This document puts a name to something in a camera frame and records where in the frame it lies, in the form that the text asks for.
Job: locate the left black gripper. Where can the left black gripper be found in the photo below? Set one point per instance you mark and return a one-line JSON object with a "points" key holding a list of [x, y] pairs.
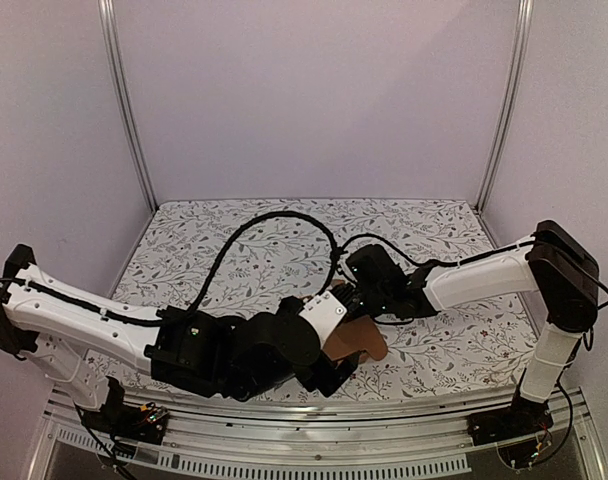
{"points": [[318, 379]]}

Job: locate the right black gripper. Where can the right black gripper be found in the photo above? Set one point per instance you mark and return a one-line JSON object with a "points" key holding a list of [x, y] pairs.
{"points": [[354, 293]]}

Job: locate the brown cardboard box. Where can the brown cardboard box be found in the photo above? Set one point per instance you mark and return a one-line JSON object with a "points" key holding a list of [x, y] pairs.
{"points": [[361, 336]]}

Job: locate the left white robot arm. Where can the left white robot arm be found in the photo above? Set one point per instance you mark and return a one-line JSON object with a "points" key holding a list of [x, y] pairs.
{"points": [[49, 322]]}

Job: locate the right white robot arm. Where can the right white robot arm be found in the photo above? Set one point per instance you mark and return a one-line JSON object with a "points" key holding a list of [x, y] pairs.
{"points": [[549, 262]]}

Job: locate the floral patterned table mat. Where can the floral patterned table mat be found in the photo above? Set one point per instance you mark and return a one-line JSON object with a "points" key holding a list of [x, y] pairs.
{"points": [[480, 345]]}

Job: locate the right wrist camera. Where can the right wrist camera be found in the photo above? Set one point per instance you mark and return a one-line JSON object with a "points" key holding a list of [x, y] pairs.
{"points": [[376, 274]]}

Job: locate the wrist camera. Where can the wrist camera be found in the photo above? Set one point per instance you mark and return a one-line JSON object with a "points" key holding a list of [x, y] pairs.
{"points": [[376, 274], [289, 343]]}

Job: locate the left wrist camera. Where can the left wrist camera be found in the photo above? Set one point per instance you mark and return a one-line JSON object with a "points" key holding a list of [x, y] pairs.
{"points": [[289, 343]]}

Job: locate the front aluminium rail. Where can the front aluminium rail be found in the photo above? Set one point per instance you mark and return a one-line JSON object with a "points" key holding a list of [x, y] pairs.
{"points": [[409, 438]]}

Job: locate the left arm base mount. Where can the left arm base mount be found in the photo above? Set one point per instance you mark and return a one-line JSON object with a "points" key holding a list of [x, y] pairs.
{"points": [[145, 423]]}

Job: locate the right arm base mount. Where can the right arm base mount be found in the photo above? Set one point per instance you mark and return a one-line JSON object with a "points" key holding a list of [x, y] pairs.
{"points": [[501, 424]]}

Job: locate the right aluminium frame post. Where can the right aluminium frame post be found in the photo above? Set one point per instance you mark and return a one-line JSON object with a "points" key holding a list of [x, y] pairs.
{"points": [[507, 107]]}

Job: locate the aluminium frame post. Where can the aluminium frame post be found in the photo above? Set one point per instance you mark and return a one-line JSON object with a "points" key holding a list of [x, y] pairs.
{"points": [[117, 71], [507, 107]]}

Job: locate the left aluminium frame post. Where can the left aluminium frame post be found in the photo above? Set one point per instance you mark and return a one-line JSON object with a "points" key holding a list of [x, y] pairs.
{"points": [[117, 71]]}

